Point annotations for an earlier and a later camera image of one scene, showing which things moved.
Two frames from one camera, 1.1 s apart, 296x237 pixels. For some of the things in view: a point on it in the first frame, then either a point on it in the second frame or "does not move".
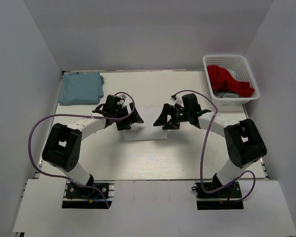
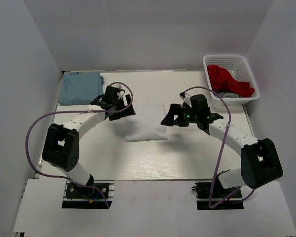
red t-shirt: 221,80 does not move
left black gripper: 133,118 → 128,111
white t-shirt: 146,131 does not move
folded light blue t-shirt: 81,88 does not move
